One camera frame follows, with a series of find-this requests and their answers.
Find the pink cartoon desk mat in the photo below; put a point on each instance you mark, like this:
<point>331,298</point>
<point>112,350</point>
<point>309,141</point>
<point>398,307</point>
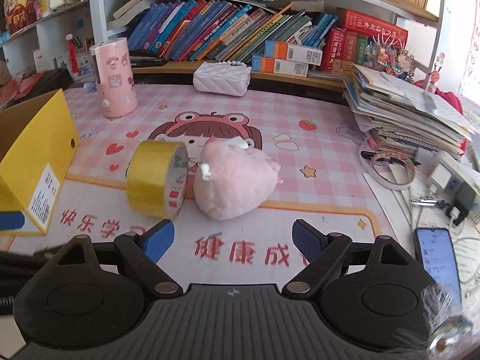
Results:
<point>318,146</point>

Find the yellow tape roll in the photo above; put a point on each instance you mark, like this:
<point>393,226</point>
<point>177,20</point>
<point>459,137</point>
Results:
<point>150,176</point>

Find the large pink plush toy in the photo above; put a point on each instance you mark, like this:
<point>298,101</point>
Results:
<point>236,182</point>

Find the red cloth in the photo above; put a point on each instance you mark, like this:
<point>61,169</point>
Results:
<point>452,101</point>

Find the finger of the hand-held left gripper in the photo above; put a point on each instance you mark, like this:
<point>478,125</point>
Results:
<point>11,220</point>

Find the white power strip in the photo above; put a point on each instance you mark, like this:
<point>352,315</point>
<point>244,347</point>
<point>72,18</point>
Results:
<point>467,180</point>

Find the thick flat-lying book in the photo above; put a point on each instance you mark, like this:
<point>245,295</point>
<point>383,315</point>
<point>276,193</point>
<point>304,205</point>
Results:
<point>133,7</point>

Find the small reindeer figure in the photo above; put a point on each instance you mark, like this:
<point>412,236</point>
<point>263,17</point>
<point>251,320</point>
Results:
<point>435,77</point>

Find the black charger plug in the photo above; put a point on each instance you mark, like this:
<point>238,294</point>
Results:
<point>463,202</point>

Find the white cup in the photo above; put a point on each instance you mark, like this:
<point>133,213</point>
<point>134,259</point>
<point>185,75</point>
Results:
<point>45,2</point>

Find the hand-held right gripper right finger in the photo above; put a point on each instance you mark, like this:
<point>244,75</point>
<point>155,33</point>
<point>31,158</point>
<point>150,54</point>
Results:
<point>309,240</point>

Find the white bookshelf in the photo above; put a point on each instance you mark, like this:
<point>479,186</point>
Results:
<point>95,11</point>

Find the yellow cardboard box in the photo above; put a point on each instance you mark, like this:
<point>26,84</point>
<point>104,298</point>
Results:
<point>41,150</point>

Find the alphabet wall poster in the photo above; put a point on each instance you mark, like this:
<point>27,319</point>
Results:
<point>470,52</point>

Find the orange and white box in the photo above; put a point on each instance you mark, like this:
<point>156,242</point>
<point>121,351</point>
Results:
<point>292,52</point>
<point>277,66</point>

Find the black box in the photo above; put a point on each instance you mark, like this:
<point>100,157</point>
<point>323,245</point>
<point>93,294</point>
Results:
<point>54,80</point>

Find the clear pen cup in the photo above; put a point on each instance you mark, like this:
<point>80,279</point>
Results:
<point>82,62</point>

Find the white quilted purse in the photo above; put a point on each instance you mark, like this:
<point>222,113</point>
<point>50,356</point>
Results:
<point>221,80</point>

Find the pink cylindrical humidifier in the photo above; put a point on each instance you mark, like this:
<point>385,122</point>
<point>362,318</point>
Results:
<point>112,78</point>

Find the colourful decorative ornament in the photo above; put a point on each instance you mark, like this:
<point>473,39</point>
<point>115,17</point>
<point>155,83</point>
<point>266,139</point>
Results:
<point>392,58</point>

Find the stack of papers and notebooks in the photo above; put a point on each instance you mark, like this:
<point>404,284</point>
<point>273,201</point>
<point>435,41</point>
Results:
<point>405,116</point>

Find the white charger plug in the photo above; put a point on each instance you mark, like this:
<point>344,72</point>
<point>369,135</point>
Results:
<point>440,176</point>

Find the red fortune god figure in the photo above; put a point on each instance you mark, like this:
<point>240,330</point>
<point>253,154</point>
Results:
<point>20,9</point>

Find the red paper packets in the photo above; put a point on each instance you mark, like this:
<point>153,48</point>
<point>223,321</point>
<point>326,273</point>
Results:
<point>18,90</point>

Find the loose paper sheets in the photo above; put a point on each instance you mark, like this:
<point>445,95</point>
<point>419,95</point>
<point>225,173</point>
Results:
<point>386,202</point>

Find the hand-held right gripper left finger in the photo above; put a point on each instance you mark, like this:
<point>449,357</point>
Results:
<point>159,240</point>

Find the metal clip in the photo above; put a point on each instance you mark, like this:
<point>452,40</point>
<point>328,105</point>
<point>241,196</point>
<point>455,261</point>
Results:
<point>427,202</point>

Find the red dictionaries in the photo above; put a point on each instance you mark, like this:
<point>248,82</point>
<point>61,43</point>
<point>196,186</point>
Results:
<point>343,50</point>

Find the black smartphone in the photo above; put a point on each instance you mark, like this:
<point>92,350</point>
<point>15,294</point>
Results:
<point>437,262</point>

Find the row of leaning books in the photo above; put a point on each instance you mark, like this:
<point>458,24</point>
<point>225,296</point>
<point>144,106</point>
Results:
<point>225,30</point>

